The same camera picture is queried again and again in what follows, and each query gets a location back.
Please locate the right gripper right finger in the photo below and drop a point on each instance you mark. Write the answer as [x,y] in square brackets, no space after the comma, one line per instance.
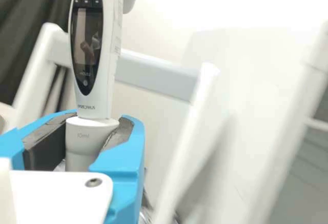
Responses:
[123,157]

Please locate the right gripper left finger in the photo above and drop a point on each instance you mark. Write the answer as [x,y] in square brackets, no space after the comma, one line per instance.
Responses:
[15,142]

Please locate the pipette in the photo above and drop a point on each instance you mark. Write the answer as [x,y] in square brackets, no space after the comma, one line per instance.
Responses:
[107,55]

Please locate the white incubator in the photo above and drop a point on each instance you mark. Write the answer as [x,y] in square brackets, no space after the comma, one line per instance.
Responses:
[256,106]

